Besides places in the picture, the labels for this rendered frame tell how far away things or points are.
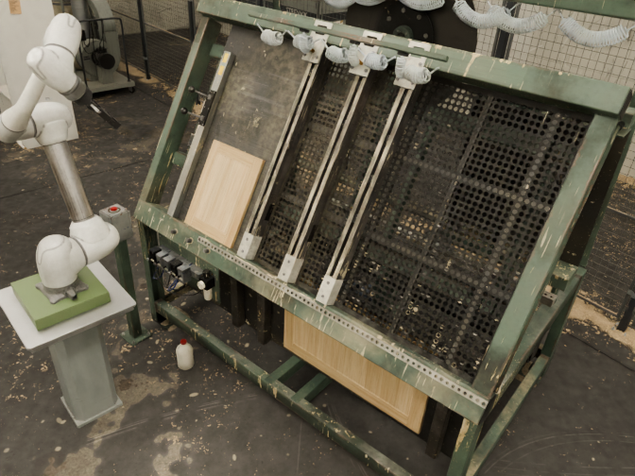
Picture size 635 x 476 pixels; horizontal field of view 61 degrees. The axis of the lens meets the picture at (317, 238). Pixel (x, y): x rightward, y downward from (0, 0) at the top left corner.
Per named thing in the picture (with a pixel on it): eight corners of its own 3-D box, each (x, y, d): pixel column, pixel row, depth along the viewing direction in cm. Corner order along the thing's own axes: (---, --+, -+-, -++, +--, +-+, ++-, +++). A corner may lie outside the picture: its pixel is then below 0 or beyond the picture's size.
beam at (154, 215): (146, 219, 325) (131, 217, 316) (153, 200, 323) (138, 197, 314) (485, 420, 211) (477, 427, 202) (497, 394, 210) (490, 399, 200)
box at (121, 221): (103, 237, 305) (98, 210, 295) (122, 229, 313) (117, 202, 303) (115, 246, 299) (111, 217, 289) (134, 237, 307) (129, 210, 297)
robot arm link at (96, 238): (73, 265, 263) (111, 246, 278) (91, 269, 253) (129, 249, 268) (9, 109, 235) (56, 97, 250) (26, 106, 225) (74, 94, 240)
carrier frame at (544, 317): (151, 318, 360) (135, 212, 315) (289, 239, 452) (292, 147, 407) (441, 535, 247) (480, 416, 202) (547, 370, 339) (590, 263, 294)
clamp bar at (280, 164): (242, 253, 275) (210, 250, 255) (327, 28, 260) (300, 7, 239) (256, 261, 270) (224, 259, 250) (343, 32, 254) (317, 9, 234)
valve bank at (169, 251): (142, 277, 306) (137, 241, 293) (163, 265, 315) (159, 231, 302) (199, 316, 280) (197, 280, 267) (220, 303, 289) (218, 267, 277)
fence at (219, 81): (172, 214, 305) (166, 213, 302) (229, 53, 293) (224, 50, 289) (178, 217, 303) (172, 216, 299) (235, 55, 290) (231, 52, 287)
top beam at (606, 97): (207, 19, 304) (195, 10, 295) (214, 1, 302) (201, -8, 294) (620, 123, 190) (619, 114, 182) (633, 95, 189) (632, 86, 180)
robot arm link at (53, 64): (75, 93, 191) (83, 62, 195) (42, 64, 177) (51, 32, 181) (50, 96, 194) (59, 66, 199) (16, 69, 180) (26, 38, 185)
